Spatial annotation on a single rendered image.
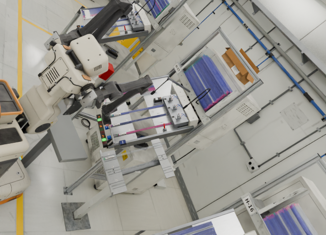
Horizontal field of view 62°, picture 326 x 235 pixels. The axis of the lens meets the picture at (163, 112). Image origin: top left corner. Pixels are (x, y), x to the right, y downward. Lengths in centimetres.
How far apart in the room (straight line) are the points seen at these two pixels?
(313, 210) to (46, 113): 180
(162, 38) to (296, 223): 250
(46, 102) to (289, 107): 286
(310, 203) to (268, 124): 179
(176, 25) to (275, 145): 191
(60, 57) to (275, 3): 354
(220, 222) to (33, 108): 146
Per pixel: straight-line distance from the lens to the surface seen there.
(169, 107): 245
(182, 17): 344
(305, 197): 212
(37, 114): 185
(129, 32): 339
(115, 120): 245
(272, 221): 198
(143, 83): 188
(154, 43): 352
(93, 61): 158
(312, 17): 422
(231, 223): 211
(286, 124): 367
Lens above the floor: 201
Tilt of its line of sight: 22 degrees down
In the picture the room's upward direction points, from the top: 50 degrees clockwise
